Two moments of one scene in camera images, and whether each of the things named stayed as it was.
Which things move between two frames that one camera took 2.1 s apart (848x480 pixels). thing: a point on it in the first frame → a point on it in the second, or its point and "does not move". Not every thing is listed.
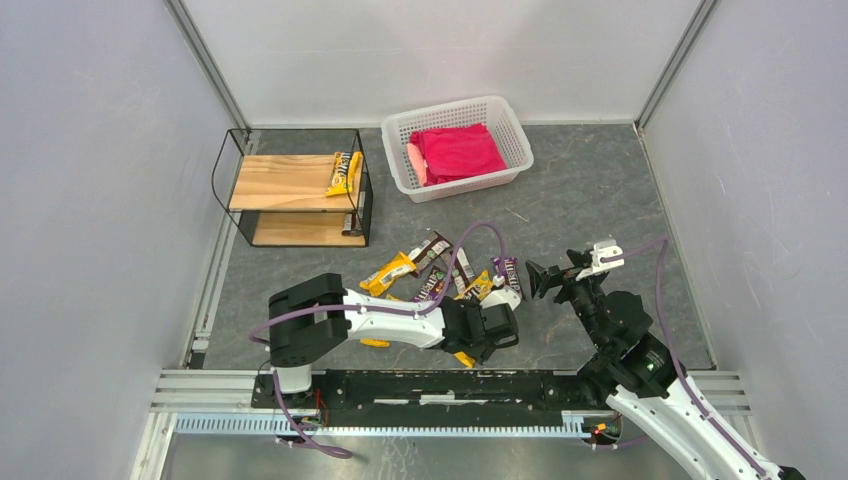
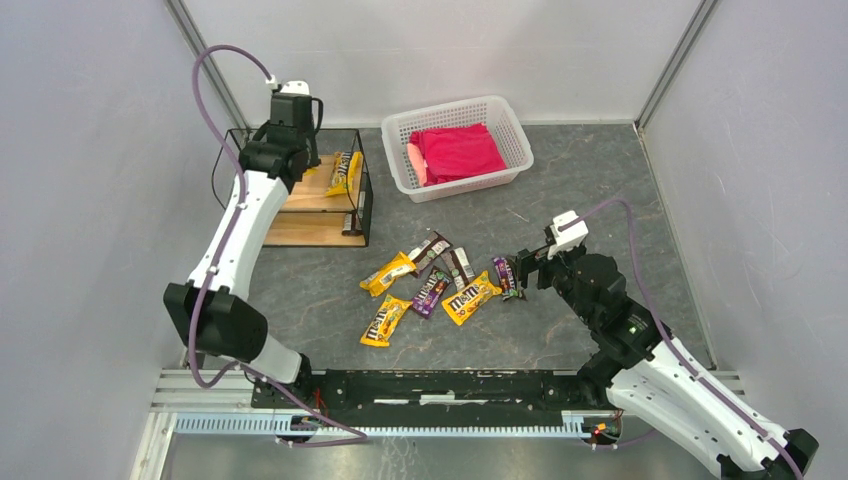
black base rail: x=523 y=392 does not move
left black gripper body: x=468 y=340 → x=313 y=157
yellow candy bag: x=339 y=180 does not move
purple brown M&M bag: x=511 y=275 does not move
